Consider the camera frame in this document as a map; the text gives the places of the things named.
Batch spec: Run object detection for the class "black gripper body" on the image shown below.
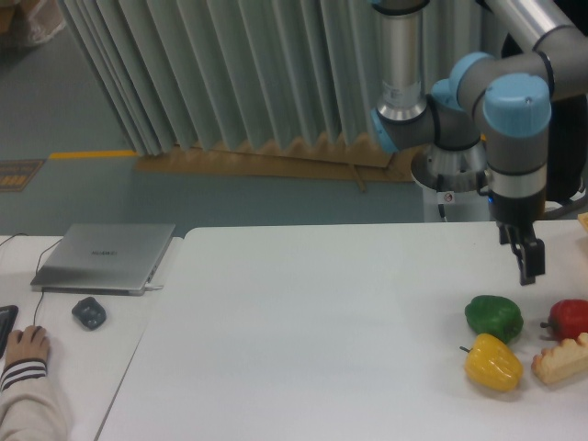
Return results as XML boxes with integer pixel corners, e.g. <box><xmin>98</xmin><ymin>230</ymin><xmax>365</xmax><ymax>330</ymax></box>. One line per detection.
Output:
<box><xmin>475</xmin><ymin>170</ymin><xmax>547</xmax><ymax>228</ymax></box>

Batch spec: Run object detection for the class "yellow bell pepper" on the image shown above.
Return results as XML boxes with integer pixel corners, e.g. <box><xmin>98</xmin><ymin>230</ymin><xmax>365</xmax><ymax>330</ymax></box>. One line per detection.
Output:
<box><xmin>460</xmin><ymin>334</ymin><xmax>524</xmax><ymax>392</ymax></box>

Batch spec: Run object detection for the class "striped cuff white sleeve forearm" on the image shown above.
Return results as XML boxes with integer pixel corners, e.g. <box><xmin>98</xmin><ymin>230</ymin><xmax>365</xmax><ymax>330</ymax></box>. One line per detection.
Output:
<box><xmin>1</xmin><ymin>358</ymin><xmax>68</xmax><ymax>440</ymax></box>

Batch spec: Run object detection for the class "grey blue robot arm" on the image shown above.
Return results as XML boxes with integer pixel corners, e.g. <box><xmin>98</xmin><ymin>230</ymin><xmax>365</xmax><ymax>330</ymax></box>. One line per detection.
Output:
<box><xmin>371</xmin><ymin>1</ymin><xmax>587</xmax><ymax>285</ymax></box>

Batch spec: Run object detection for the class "green bell pepper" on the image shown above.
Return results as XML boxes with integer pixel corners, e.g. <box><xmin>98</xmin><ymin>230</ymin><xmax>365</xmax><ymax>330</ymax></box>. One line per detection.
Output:
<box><xmin>464</xmin><ymin>295</ymin><xmax>524</xmax><ymax>345</ymax></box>

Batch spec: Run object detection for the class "red bell pepper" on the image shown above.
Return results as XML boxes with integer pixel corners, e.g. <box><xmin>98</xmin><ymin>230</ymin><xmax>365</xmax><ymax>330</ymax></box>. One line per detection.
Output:
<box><xmin>540</xmin><ymin>299</ymin><xmax>587</xmax><ymax>341</ymax></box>

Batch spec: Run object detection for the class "person's hand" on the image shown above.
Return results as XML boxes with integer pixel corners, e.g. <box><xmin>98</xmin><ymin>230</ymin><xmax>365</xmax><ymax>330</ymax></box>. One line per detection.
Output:
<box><xmin>5</xmin><ymin>325</ymin><xmax>51</xmax><ymax>368</ymax></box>

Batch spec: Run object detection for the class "wooden tray corner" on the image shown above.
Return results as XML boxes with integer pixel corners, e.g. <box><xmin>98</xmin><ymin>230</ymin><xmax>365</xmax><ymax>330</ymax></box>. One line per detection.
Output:
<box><xmin>577</xmin><ymin>212</ymin><xmax>588</xmax><ymax>232</ymax></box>

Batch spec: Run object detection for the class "beige toy bread slice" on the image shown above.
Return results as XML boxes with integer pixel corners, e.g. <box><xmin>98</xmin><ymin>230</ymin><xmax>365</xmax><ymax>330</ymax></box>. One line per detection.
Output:
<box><xmin>531</xmin><ymin>333</ymin><xmax>587</xmax><ymax>384</ymax></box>

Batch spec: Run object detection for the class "brown cardboard sheet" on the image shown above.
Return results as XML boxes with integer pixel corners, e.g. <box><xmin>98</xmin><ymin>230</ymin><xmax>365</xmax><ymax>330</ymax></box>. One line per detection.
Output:
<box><xmin>135</xmin><ymin>133</ymin><xmax>422</xmax><ymax>192</ymax></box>

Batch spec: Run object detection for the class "grey pleated curtain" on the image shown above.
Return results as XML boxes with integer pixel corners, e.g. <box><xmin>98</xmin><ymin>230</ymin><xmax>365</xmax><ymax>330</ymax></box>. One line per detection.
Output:
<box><xmin>57</xmin><ymin>0</ymin><xmax>511</xmax><ymax>153</ymax></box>

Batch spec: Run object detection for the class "silver closed laptop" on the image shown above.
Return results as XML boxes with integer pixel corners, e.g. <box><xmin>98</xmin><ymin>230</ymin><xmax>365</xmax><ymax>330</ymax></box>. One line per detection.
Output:
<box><xmin>30</xmin><ymin>223</ymin><xmax>175</xmax><ymax>296</ymax></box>

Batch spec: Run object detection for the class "black earbuds case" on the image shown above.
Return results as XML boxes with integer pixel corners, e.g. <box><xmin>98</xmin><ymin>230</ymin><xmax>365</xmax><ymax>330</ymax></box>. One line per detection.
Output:
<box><xmin>72</xmin><ymin>297</ymin><xmax>107</xmax><ymax>331</ymax></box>

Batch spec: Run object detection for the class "black keyboard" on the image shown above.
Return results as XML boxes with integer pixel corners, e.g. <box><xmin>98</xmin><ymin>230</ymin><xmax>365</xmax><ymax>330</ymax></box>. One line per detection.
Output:
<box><xmin>0</xmin><ymin>305</ymin><xmax>18</xmax><ymax>357</ymax></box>

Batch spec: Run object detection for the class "plastic wrapped cardboard box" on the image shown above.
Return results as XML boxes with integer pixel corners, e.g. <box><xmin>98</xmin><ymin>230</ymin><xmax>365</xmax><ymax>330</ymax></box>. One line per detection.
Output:
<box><xmin>1</xmin><ymin>0</ymin><xmax>66</xmax><ymax>50</ymax></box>

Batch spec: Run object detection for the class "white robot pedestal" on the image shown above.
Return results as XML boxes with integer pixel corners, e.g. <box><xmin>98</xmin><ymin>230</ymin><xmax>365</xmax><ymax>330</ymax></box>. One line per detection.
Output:
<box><xmin>410</xmin><ymin>144</ymin><xmax>495</xmax><ymax>223</ymax></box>

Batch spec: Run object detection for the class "white laptop cable plug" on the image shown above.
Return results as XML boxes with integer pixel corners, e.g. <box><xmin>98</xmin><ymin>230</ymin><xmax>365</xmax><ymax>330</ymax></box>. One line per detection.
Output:
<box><xmin>144</xmin><ymin>283</ymin><xmax>164</xmax><ymax>291</ymax></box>

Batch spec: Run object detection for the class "black mouse cable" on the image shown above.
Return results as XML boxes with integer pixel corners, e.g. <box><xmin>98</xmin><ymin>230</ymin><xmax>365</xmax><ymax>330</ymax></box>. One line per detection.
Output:
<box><xmin>0</xmin><ymin>232</ymin><xmax>70</xmax><ymax>328</ymax></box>

